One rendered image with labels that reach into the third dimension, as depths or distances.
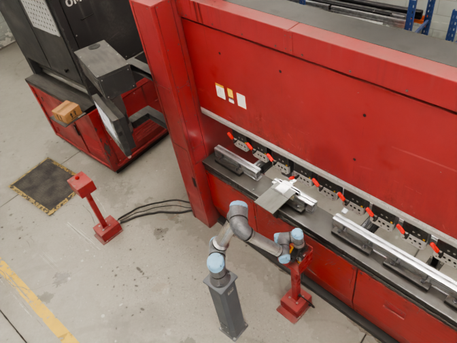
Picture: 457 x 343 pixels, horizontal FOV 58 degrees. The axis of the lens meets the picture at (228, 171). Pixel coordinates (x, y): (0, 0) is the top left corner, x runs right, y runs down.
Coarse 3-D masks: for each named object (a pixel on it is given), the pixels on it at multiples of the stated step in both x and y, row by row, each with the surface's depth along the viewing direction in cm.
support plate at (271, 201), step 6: (276, 186) 316; (270, 192) 313; (276, 192) 312; (288, 192) 310; (294, 192) 309; (258, 198) 310; (264, 198) 309; (270, 198) 308; (276, 198) 308; (282, 198) 307; (288, 198) 306; (258, 204) 306; (264, 204) 305; (270, 204) 304; (276, 204) 303; (282, 204) 303; (270, 210) 300; (276, 210) 300
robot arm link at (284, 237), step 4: (280, 232) 279; (284, 232) 278; (288, 232) 277; (276, 236) 276; (280, 236) 276; (284, 236) 275; (288, 236) 275; (276, 240) 276; (280, 240) 274; (284, 240) 273; (288, 240) 275; (288, 244) 273
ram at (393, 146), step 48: (192, 48) 294; (240, 48) 256; (288, 96) 249; (336, 96) 221; (384, 96) 198; (288, 144) 277; (336, 144) 243; (384, 144) 216; (432, 144) 195; (384, 192) 237; (432, 192) 212
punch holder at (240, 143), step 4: (236, 132) 317; (236, 136) 320; (240, 136) 316; (244, 136) 311; (240, 140) 319; (244, 140) 315; (248, 140) 314; (236, 144) 327; (240, 144) 322; (244, 144) 318; (244, 148) 321; (248, 148) 319
